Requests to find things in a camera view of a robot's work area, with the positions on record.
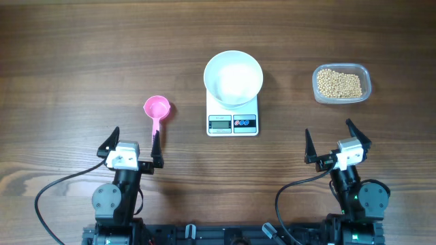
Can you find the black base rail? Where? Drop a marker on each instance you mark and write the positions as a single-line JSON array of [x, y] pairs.
[[299, 233]]

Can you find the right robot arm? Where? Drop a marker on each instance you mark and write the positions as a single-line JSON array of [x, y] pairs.
[[362, 202]]

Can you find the pile of soybeans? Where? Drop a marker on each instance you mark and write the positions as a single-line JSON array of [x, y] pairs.
[[334, 84]]

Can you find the clear plastic container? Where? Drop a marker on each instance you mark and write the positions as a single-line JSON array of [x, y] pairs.
[[352, 68]]

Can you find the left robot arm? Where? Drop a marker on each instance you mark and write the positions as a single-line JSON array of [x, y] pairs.
[[115, 203]]

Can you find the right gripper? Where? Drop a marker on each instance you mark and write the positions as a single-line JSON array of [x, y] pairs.
[[324, 162]]

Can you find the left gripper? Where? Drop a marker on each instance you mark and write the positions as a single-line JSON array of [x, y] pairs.
[[146, 167]]

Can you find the white bowl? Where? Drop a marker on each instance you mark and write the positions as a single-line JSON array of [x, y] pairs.
[[233, 78]]

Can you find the pink plastic measuring scoop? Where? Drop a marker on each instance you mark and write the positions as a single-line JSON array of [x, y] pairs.
[[157, 108]]

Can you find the white digital kitchen scale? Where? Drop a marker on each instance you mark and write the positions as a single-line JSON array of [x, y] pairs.
[[231, 122]]

